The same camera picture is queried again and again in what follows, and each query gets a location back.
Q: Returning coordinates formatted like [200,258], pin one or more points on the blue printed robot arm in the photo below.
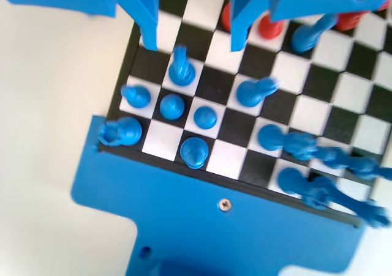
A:
[214,270]

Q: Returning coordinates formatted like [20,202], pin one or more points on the red knight chess piece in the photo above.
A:
[226,16]

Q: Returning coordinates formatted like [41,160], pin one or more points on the red pawn chess piece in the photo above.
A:
[269,28]

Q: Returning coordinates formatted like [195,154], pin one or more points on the red plastic object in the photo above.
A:
[349,20]

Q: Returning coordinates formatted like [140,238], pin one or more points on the blue rook chess piece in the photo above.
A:
[128,132]
[291,179]

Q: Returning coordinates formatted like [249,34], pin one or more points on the blue plastic chess queen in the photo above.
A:
[271,137]

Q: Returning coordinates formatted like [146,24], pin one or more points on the black and white chessboard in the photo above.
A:
[226,161]

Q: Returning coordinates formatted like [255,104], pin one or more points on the silver cross-head screw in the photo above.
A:
[225,204]

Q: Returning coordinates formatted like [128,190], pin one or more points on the blue printed base plate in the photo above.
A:
[214,233]

